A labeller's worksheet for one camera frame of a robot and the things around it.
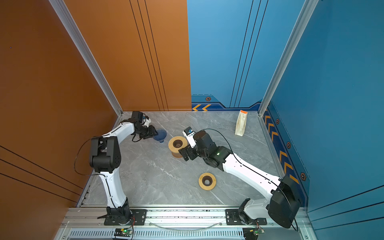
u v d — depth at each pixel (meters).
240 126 1.05
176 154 0.94
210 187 0.81
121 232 0.71
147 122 0.93
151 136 0.92
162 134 0.99
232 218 0.72
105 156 0.55
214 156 0.55
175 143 0.91
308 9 0.70
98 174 0.57
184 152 0.67
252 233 0.70
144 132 0.88
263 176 0.44
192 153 0.67
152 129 0.92
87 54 0.86
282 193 0.40
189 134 0.66
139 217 0.74
